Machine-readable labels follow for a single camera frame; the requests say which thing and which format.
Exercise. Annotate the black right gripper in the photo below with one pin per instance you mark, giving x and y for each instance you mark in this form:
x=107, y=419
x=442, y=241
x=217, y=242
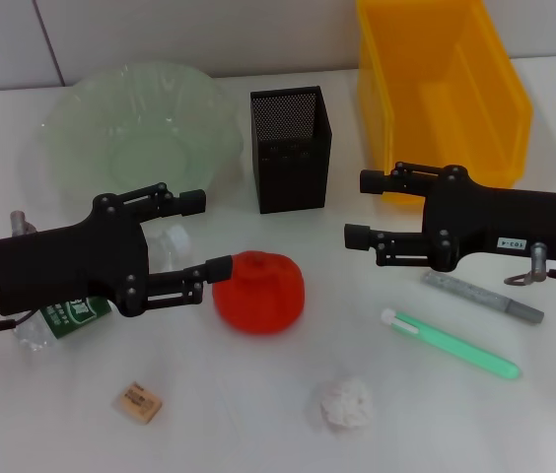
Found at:
x=500, y=222

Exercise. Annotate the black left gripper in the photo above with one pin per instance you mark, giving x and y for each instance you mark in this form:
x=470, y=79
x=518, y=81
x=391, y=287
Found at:
x=61, y=266

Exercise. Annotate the red-orange fruit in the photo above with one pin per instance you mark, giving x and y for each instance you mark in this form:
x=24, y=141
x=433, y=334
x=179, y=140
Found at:
x=263, y=295

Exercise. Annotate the clear bottle with green label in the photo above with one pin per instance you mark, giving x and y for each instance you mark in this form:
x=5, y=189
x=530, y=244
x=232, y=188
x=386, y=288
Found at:
x=76, y=315

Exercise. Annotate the white paper ball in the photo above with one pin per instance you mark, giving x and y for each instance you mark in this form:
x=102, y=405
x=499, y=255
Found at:
x=347, y=404

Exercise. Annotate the black mesh pen holder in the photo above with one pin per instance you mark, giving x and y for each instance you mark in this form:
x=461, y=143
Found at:
x=293, y=177

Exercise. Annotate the pale green glass fruit plate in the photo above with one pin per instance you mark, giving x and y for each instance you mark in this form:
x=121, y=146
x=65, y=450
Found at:
x=135, y=123

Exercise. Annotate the grey marker pen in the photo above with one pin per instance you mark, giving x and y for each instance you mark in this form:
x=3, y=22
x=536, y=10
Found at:
x=480, y=295

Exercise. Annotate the mint green pen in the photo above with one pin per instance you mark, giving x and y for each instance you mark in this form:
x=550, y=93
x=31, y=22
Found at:
x=450, y=345

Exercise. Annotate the tan rectangular eraser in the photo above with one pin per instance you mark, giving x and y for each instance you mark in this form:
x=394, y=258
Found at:
x=137, y=403

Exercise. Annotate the yellow plastic bin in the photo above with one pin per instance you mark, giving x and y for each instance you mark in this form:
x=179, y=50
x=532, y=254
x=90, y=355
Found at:
x=406, y=74

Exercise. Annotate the right wrist silver connector plug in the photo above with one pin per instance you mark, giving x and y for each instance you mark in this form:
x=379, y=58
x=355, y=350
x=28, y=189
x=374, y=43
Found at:
x=538, y=261

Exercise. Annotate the wrist silver connector plug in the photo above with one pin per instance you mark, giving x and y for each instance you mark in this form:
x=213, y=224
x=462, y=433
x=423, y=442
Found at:
x=20, y=222
x=538, y=261

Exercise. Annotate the left wrist silver connector plug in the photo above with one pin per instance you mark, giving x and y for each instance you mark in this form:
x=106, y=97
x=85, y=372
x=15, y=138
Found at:
x=20, y=222

